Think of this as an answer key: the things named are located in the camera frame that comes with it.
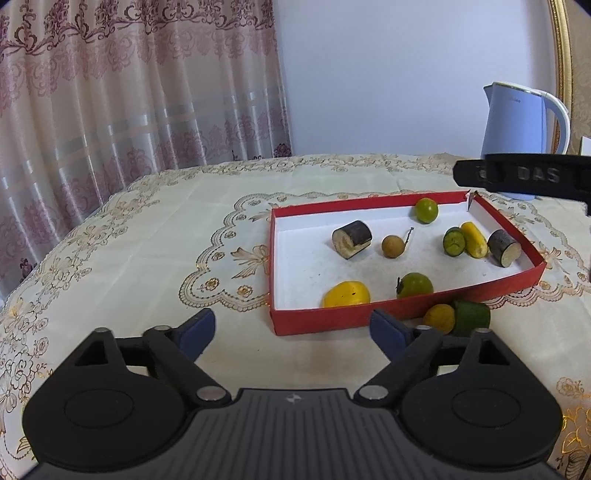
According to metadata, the green fruit cylinder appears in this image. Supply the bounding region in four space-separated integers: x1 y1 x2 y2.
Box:
451 300 491 337

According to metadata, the large yellow fruit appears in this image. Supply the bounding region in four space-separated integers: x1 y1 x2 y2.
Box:
323 281 371 308

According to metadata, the green cut fruit half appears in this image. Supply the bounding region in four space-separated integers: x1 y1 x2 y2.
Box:
442 227 466 257

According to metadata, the red cardboard box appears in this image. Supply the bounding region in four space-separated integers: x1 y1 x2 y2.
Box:
268 190 548 337

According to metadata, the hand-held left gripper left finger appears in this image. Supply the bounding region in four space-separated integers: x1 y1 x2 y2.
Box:
73 308 232 407

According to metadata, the small yellow fruit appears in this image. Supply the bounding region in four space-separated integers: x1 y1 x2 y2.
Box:
422 304 457 335

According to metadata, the dark eggplant piece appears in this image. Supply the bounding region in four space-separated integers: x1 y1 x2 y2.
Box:
487 229 522 268
331 220 373 260

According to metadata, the green tangerine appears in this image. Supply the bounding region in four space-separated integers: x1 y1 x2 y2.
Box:
396 272 435 300

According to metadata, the yellow fruit piece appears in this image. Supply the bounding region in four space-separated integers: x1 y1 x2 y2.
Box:
460 222 489 258

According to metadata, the brown longan with stem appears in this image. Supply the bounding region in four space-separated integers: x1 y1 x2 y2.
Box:
381 227 415 259

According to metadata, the blue electric kettle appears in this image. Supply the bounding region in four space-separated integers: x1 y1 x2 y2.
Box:
480 82 572 201

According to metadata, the gold frame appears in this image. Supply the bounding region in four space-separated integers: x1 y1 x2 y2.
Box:
547 0 578 153

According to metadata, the pink patterned curtain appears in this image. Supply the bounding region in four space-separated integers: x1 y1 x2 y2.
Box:
0 0 294 296

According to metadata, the yellow-green lime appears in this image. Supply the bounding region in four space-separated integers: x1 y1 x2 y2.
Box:
413 198 439 224

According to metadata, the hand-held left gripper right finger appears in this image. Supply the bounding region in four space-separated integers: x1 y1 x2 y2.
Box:
353 308 522 407

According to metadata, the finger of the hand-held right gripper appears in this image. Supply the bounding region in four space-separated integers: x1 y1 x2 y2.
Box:
453 155 509 195

